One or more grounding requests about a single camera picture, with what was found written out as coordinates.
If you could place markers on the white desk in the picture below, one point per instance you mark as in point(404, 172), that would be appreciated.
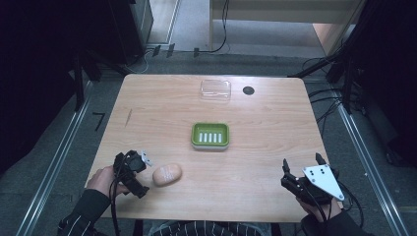
point(278, 11)

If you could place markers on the person's right hand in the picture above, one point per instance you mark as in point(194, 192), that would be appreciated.
point(319, 211)

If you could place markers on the dark floor plug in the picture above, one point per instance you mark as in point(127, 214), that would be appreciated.
point(156, 50)

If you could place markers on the green soap dish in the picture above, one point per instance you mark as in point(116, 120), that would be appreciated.
point(209, 136)

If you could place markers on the clear plastic container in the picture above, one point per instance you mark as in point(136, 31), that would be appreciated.
point(215, 89)

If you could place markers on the person's striped clothing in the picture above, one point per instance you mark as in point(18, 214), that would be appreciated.
point(209, 228)

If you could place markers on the black stand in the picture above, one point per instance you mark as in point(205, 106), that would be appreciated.
point(80, 82)
point(341, 65)

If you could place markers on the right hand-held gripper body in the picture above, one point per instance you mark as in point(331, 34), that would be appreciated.
point(319, 183)

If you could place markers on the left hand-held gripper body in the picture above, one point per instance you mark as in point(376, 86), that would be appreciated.
point(131, 162)

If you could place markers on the black round table grommet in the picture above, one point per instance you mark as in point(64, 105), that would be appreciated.
point(248, 90)

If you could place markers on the person's left hand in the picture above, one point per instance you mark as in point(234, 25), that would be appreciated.
point(101, 180)

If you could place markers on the aluminium floor rail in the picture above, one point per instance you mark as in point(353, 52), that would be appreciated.
point(370, 164)
point(55, 160)

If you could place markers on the tan bread roll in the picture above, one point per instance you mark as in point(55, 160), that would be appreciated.
point(167, 174)

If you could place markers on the black cabinet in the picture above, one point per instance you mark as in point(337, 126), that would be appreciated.
point(131, 29)

